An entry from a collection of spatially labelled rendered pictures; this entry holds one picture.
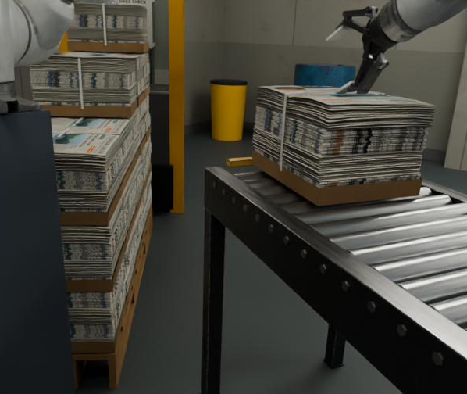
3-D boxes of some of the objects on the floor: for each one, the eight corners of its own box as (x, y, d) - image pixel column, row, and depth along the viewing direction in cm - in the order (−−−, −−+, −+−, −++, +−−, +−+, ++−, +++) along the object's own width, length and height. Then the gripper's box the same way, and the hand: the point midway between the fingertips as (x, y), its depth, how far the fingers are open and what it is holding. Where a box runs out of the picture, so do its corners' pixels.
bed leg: (322, 359, 179) (342, 191, 157) (335, 356, 182) (356, 189, 160) (331, 369, 174) (353, 196, 152) (344, 365, 177) (367, 195, 155)
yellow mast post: (169, 213, 321) (167, -96, 262) (170, 208, 330) (168, -92, 270) (183, 213, 322) (183, -95, 263) (183, 209, 331) (183, -92, 271)
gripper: (368, -34, 97) (314, 18, 117) (391, 81, 95) (331, 114, 114) (397, -31, 100) (339, 19, 120) (419, 81, 98) (356, 113, 117)
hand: (337, 64), depth 116 cm, fingers open, 13 cm apart
